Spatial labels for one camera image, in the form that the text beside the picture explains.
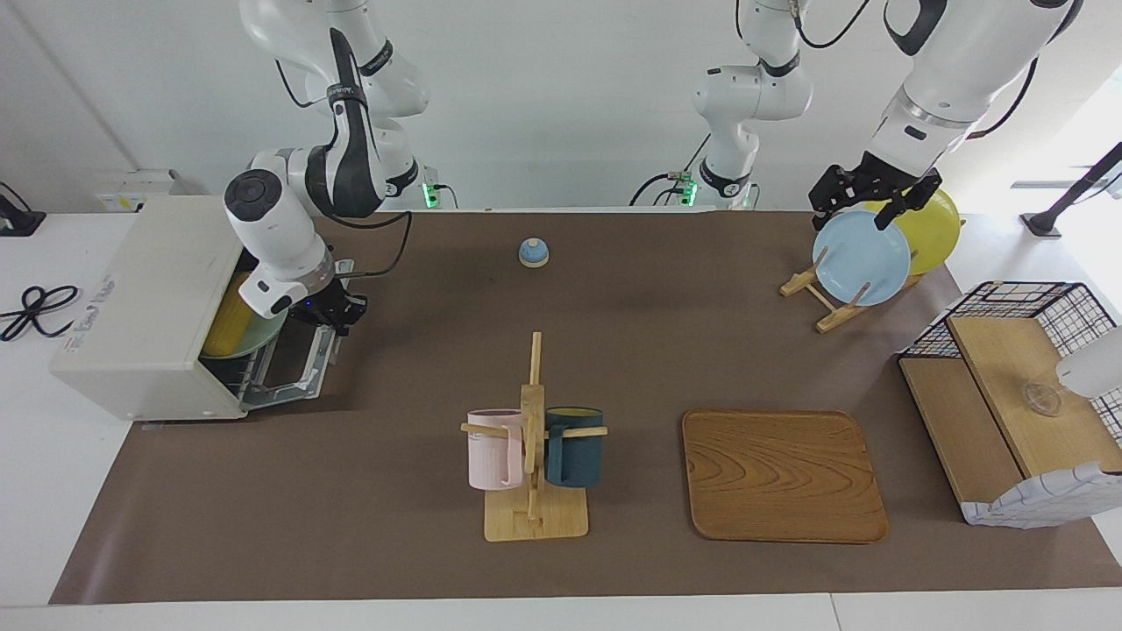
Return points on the white checked cloth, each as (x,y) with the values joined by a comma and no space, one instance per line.
(1034,504)

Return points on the dark teal mug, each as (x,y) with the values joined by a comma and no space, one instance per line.
(578,456)

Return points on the white rounded casing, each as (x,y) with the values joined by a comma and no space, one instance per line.
(1096,368)

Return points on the black desk mount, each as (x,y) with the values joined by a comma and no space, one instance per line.
(17,223)

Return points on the white toaster oven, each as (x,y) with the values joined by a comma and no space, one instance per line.
(149,298)

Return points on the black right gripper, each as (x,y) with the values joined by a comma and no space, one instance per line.
(333,305)

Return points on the black stand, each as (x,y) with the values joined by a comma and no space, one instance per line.
(1074,193)

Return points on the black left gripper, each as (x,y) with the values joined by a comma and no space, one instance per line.
(877,182)

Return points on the light blue plate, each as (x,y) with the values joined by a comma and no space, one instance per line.
(863,263)

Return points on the yellow corn cob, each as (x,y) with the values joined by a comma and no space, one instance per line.
(228,324)

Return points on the white socket box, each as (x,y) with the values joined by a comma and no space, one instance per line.
(131,188)

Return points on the pale green plate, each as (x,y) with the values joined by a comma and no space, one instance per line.
(263,337)

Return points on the small blue bell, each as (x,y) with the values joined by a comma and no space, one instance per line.
(534,254)

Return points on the pink mug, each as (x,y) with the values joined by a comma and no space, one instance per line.
(491,456)

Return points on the wooden plate rack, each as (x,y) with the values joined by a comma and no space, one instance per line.
(833,315)

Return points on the brown table mat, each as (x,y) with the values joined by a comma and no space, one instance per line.
(394,543)

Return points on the wooden mug tree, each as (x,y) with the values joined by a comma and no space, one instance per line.
(533,517)

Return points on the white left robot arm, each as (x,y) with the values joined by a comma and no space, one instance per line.
(955,79)

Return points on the small clear glass bowl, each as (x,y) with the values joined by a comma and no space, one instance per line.
(1041,400)

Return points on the yellow plate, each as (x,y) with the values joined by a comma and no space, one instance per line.
(933,237)

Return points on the brown wooden tray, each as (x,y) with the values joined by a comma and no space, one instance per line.
(780,478)

